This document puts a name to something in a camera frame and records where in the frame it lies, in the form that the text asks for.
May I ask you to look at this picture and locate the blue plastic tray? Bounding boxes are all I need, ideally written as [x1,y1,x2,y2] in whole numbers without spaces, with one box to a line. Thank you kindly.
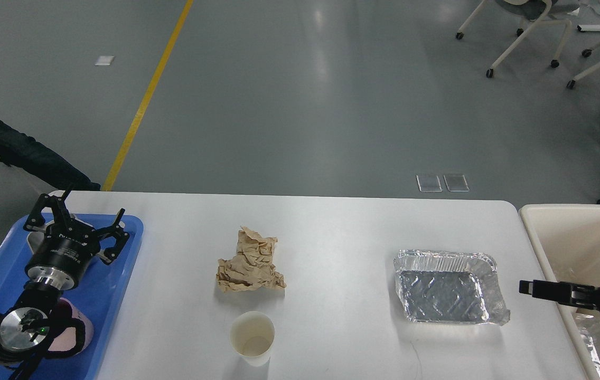
[0,215,144,379]

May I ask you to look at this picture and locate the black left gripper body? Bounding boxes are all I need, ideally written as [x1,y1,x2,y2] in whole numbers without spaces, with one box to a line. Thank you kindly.
[24,225,100,291]

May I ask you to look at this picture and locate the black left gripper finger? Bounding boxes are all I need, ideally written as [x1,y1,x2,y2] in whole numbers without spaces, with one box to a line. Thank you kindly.
[92,208,129,265]
[23,185,74,238]

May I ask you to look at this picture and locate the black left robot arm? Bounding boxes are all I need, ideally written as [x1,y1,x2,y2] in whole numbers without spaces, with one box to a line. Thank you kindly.
[0,191,131,379]

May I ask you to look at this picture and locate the white paper cup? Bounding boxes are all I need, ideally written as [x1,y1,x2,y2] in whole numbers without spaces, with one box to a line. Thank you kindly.
[229,311,276,366]

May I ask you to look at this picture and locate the white floor tag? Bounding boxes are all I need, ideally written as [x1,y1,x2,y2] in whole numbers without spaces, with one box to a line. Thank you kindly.
[94,55,115,67]

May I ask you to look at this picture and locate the stainless steel rectangular container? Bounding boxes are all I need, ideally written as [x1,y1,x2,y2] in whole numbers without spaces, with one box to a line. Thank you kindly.
[26,220,54,255]

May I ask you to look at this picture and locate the person in beige sweater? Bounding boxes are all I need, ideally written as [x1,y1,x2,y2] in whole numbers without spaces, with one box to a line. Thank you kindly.
[0,120,100,192]

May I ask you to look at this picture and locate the floor socket plate left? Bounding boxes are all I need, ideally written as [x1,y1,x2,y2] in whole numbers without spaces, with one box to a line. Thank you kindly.
[416,175,443,193]

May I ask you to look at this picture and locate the pink plastic mug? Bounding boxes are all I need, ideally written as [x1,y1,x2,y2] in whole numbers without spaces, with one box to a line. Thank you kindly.
[48,298,95,358]

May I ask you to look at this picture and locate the floor socket plate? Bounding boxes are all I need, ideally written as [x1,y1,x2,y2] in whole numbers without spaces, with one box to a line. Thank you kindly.
[416,175,443,193]
[443,174,471,192]

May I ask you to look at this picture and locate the white office chair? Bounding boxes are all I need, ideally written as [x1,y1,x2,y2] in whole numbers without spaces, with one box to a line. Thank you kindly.
[485,1,580,79]

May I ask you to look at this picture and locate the floor socket plate right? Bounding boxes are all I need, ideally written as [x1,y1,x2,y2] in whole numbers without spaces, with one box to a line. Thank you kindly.
[443,174,471,192]

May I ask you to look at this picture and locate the beige plastic bin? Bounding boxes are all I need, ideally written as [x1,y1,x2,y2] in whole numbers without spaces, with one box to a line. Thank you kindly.
[519,204,600,379]

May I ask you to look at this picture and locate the crumpled brown paper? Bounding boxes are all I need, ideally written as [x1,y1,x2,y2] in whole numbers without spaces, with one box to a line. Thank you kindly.
[215,226,286,293]

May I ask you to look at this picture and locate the aluminium foil tray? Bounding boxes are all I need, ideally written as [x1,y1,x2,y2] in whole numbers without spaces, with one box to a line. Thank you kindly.
[392,250,511,326]

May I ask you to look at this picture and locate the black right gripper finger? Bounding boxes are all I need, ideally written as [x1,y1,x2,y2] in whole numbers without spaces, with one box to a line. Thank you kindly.
[518,280,596,309]

